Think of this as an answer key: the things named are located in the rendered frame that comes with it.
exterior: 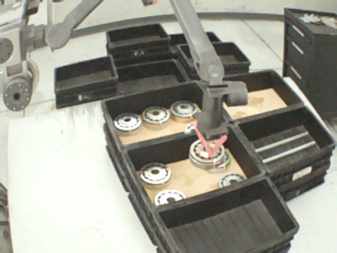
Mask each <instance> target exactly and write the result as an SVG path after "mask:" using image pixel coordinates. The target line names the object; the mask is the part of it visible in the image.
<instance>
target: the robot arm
mask: <svg viewBox="0 0 337 253"><path fill-rule="evenodd" d="M103 1H104V0H82V1H81V2H80V3H79V4H78V5H77V6H76V7H75V8H74V9H72V10H71V12H69V13H68V14H67V15H66V16H65V18H64V20H63V21H62V22H59V23H56V24H54V25H53V23H50V24H46V25H44V24H43V23H42V24H41V25H37V26H35V24H34V23H33V24H30V25H28V26H27V25H26V20H21V23H20V28H19V34H20V54H21V55H20V56H21V58H20V59H21V62H22V61H26V53H27V52H28V51H33V50H34V49H35V47H36V46H38V45H42V44H44V41H46V42H47V44H48V45H49V47H50V49H51V52H52V53H53V51H54V50H59V49H62V48H64V46H66V45H67V43H68V40H69V39H70V37H71V31H72V30H73V29H75V30H76V28H77V27H78V26H79V25H80V24H81V23H82V22H83V21H84V20H85V19H86V18H87V17H88V16H89V14H91V13H92V12H93V11H94V10H95V9H96V8H97V7H98V6H99V5H100V4H101V3H102V2H103ZM169 2H170V4H171V6H172V10H173V11H174V13H175V16H176V17H177V19H178V22H179V23H180V25H181V28H182V31H183V34H184V36H185V39H186V40H187V43H188V45H189V46H190V52H191V54H192V57H193V59H194V65H195V67H196V71H197V73H198V75H199V77H200V78H201V82H202V85H209V86H207V87H205V88H204V95H203V102H202V112H199V113H195V114H194V115H193V118H195V119H196V121H195V122H193V126H194V128H195V130H196V132H197V135H198V137H199V140H200V142H201V143H202V145H203V144H205V148H206V150H207V152H208V156H212V155H214V153H215V151H216V150H217V149H218V148H219V147H220V146H221V145H222V144H223V143H224V142H225V141H226V140H227V137H226V136H227V135H228V129H227V128H226V126H225V125H224V124H223V122H222V120H221V118H222V112H223V103H224V102H225V105H226V107H227V108H231V107H239V106H245V105H247V104H248V92H247V88H246V84H245V83H242V82H231V81H230V82H229V81H223V79H222V77H223V76H224V70H223V67H222V64H221V62H220V58H219V57H218V56H217V54H216V52H215V50H214V47H213V46H212V44H211V42H210V41H209V39H208V36H207V35H206V32H205V30H204V29H203V28H202V24H201V23H200V21H199V18H198V16H197V14H196V12H195V10H194V8H193V6H192V4H191V2H190V0H169ZM221 85H224V86H221ZM211 142H217V144H216V145H215V147H214V149H213V151H211V149H210V144H211Z"/></svg>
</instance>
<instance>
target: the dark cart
mask: <svg viewBox="0 0 337 253"><path fill-rule="evenodd" d="M305 14H308V16H309V17H310V16H311V15H312V14H313V15H314V17H316V16H317V18H319V19H320V18H321V17H329V18H333V19H334V20H335V21H337V14H336V13H331V12H326V11H325V12H324V11H312V10H306V9H305V10H303V9H297V8H296V9H295V8H284V49H283V50H284V52H283V54H284V55H283V65H282V66H283V68H282V78H286V77H288V78H291V80H293V82H294V83H295V84H296V86H297V87H298V88H299V89H300V90H301V92H302V93H303V95H304V96H305V97H306V99H307V100H308V101H309V102H310V103H311V106H312V107H313V108H314V110H315V111H316V112H317V114H318V115H319V117H320V118H321V120H326V119H331V118H334V117H337V29H334V28H333V27H331V26H328V25H324V24H322V23H321V24H320V25H316V24H315V23H304V22H302V21H301V20H300V17H304V16H305Z"/></svg>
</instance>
